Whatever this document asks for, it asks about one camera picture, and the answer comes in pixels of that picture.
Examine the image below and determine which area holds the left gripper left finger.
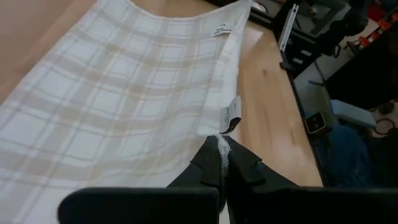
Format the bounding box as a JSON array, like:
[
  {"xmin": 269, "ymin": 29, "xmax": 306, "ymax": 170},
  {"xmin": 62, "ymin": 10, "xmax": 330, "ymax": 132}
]
[{"xmin": 57, "ymin": 135, "xmax": 225, "ymax": 224}]

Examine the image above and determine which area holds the blue-grey chair seat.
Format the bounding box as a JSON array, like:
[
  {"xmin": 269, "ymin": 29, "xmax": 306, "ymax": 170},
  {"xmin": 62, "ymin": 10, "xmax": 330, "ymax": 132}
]
[{"xmin": 329, "ymin": 99, "xmax": 377, "ymax": 130}]

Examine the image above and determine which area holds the white metal rail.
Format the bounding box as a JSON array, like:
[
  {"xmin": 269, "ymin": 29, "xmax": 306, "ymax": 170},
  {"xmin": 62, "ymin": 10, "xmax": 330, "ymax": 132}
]
[{"xmin": 277, "ymin": 3, "xmax": 300, "ymax": 52}]

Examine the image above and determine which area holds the black equipment stand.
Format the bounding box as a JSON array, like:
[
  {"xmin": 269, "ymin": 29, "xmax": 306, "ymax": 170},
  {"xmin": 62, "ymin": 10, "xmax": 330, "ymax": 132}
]
[{"xmin": 273, "ymin": 2, "xmax": 326, "ymax": 74}]

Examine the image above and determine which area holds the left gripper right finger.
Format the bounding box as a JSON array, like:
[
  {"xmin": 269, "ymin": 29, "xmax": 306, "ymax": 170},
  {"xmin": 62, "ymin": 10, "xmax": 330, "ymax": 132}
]
[{"xmin": 225, "ymin": 136, "xmax": 398, "ymax": 224}]

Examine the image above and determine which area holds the white beige plaid towel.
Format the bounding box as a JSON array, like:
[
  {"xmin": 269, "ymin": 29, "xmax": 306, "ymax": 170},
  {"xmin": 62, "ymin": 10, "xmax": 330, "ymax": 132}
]
[{"xmin": 0, "ymin": 0, "xmax": 253, "ymax": 224}]

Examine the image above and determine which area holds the person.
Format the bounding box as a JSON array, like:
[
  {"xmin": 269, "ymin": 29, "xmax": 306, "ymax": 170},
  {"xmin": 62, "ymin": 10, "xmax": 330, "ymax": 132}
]
[{"xmin": 325, "ymin": 124, "xmax": 379, "ymax": 189}]

